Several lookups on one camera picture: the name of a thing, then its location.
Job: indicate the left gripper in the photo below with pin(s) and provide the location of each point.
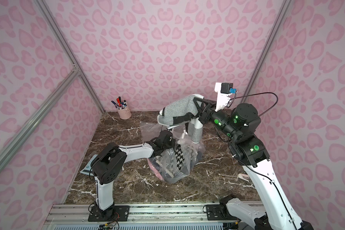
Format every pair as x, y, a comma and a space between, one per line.
166, 139

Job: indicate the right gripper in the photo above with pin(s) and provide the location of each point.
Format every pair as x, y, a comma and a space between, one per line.
206, 112

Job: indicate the grey white checked blanket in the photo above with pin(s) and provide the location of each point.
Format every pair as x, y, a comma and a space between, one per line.
181, 112

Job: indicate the black white houndstooth blanket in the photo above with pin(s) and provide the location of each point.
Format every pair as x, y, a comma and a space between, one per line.
181, 157

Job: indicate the clear plastic vacuum bag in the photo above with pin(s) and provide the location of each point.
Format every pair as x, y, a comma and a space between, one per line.
193, 151

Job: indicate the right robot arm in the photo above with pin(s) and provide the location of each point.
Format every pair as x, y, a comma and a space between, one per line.
249, 151

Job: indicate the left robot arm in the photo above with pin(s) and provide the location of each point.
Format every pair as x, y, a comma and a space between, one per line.
107, 166

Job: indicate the pink folded blanket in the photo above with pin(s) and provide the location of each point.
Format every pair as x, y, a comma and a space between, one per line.
154, 165

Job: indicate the pink pen cup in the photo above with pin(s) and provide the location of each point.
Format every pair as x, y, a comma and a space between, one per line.
124, 113

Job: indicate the light blue calculator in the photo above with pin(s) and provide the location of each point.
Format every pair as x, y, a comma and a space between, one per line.
87, 170

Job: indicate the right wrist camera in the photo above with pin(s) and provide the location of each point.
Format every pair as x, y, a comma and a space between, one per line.
224, 90

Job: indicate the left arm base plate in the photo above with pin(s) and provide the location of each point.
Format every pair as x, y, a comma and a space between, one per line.
118, 213

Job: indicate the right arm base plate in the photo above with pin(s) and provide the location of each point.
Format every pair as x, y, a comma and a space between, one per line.
216, 212

